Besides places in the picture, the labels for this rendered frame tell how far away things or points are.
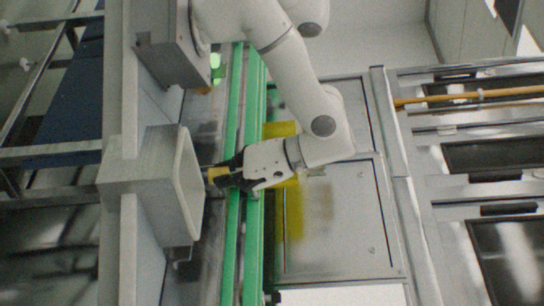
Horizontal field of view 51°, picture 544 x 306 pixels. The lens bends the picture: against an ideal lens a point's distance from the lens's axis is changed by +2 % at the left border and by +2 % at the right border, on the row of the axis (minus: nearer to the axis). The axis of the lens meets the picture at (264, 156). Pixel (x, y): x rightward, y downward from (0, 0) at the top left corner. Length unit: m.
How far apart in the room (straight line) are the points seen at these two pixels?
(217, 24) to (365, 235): 0.77
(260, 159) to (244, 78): 0.59
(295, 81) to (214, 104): 0.60
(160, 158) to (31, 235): 0.78
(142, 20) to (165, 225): 0.44
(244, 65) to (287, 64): 0.73
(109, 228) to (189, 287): 0.22
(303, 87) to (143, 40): 0.41
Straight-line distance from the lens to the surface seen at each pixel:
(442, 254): 1.59
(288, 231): 1.60
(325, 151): 1.13
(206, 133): 1.51
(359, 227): 1.60
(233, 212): 1.45
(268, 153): 1.17
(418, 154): 1.86
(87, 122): 1.72
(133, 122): 1.24
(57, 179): 2.03
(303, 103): 1.04
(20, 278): 1.79
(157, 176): 1.16
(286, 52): 1.05
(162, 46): 1.26
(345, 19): 8.08
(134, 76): 1.28
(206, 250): 1.36
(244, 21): 1.05
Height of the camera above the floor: 1.13
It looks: 6 degrees down
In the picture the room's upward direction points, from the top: 85 degrees clockwise
